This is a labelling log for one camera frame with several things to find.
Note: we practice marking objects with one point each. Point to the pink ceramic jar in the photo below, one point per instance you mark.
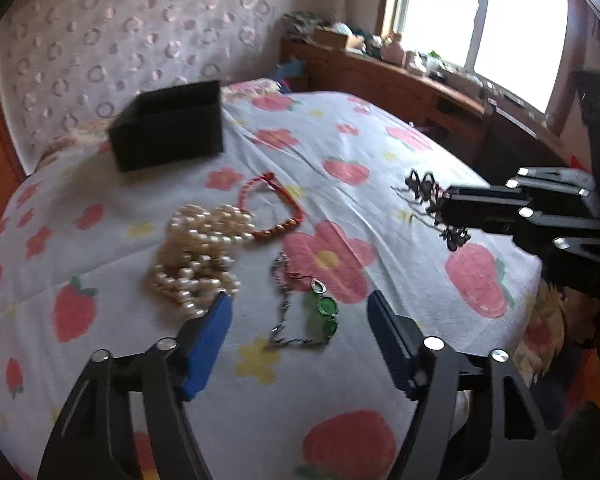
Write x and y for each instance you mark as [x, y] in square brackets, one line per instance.
[392, 51]

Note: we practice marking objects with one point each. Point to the window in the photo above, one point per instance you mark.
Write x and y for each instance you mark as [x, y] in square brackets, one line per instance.
[521, 51]

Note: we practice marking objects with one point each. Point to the strawberry print bed sheet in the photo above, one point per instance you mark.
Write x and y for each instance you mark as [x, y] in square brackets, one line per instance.
[299, 389]

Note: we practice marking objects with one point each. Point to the floral quilt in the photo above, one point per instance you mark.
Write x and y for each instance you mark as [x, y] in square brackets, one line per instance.
[84, 135]

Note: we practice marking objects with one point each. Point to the cardboard box on cabinet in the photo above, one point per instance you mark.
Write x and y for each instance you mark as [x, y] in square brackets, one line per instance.
[330, 38]

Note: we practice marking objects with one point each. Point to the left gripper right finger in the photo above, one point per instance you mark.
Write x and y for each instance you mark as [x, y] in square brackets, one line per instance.
[399, 340]

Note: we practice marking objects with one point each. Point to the wooden side cabinet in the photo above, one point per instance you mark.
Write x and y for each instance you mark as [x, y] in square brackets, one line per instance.
[465, 127]

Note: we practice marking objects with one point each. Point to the black jewelry box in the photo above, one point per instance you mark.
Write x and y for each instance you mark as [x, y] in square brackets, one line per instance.
[168, 125]

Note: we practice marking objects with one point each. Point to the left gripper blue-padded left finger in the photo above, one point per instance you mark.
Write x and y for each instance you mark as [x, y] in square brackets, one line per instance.
[200, 342]

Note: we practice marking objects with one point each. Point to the circle pattern sheer curtain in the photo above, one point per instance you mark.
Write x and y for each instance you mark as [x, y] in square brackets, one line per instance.
[64, 63]

